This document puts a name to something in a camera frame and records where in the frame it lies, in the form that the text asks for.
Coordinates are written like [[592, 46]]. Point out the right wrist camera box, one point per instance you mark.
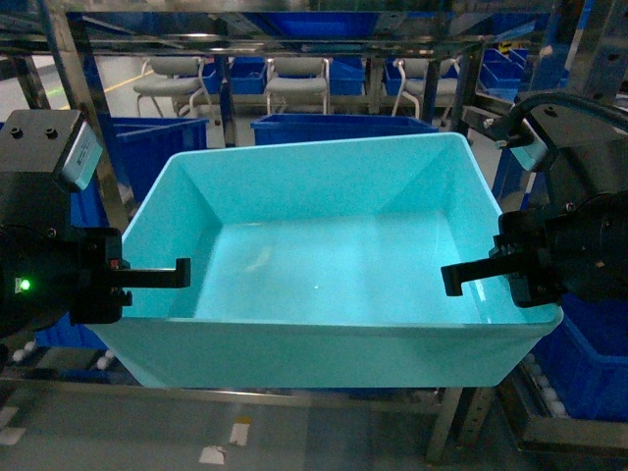
[[540, 122]]

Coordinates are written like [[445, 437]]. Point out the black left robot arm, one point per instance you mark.
[[50, 268]]

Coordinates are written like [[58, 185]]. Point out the grey chair middle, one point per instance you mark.
[[298, 77]]

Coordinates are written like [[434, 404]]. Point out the grey chair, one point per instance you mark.
[[174, 77], [298, 77], [416, 86]]

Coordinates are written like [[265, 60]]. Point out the blue bin left shelf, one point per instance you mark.
[[139, 148]]

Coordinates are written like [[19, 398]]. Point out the steel rack front beam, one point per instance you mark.
[[422, 403]]

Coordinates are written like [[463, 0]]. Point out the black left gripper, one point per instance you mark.
[[100, 300]]

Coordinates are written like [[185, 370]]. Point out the blue bin right shelf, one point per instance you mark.
[[585, 359]]

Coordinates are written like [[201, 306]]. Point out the teal plastic bin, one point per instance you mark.
[[318, 265]]

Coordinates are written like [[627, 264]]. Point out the blue bin shelf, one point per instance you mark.
[[585, 359], [295, 128], [139, 148]]

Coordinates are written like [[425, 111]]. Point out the grey chair left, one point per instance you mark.
[[174, 77]]

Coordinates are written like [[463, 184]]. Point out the grey chair right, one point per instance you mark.
[[416, 86]]

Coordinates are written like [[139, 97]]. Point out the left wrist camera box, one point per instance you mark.
[[56, 144]]

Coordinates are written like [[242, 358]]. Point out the blue bin center shelf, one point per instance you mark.
[[295, 128]]

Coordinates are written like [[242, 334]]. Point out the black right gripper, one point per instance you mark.
[[521, 254]]

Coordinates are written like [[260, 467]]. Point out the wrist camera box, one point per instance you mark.
[[540, 122], [56, 144]]

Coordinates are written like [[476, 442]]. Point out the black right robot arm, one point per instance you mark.
[[576, 243]]

